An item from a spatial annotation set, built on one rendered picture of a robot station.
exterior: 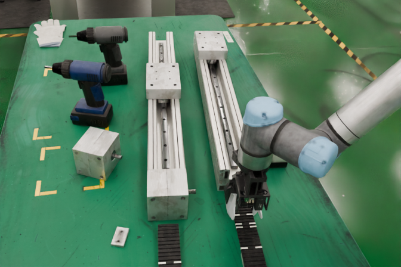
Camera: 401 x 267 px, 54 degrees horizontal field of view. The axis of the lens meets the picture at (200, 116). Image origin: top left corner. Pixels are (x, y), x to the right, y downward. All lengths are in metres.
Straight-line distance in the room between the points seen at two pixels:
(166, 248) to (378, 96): 0.56
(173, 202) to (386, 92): 0.54
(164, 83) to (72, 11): 1.58
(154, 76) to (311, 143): 0.70
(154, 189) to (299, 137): 0.40
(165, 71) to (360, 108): 0.71
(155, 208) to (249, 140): 0.32
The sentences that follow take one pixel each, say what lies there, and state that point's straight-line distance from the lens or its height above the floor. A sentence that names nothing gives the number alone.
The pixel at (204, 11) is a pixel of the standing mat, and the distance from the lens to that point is 4.06.
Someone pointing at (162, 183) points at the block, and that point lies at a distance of 0.99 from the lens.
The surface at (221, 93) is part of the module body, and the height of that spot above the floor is 0.82.
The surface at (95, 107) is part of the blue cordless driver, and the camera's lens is 1.29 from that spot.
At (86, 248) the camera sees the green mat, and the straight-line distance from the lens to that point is 1.02.
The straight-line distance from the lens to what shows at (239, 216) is 1.03.
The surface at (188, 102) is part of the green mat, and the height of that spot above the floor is 0.78.
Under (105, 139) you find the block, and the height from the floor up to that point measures 0.87.
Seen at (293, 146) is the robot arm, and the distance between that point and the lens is 0.76.
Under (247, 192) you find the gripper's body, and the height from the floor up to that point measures 0.95.
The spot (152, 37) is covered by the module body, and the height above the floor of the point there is 0.86.
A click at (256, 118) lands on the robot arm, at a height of 1.15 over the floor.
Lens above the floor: 1.61
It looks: 38 degrees down
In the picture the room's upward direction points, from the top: 4 degrees clockwise
